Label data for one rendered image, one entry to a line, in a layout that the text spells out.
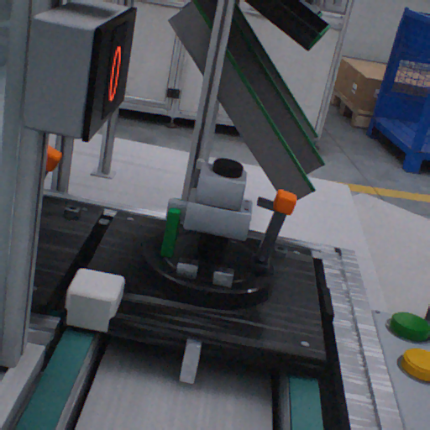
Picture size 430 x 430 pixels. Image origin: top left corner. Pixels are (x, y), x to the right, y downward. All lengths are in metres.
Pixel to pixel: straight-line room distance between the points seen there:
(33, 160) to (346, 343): 0.36
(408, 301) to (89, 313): 0.56
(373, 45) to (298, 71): 4.93
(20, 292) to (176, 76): 4.19
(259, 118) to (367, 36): 8.75
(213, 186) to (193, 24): 0.28
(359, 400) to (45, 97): 0.37
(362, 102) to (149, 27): 1.98
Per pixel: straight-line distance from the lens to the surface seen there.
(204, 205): 0.70
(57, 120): 0.45
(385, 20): 9.68
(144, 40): 4.67
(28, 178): 0.52
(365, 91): 5.83
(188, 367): 0.65
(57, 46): 0.44
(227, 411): 0.66
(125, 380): 0.67
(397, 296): 1.09
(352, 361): 0.69
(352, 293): 0.82
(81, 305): 0.65
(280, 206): 0.71
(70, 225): 0.81
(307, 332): 0.69
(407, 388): 0.68
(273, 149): 0.92
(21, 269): 0.55
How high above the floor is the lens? 1.31
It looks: 22 degrees down
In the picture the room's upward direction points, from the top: 12 degrees clockwise
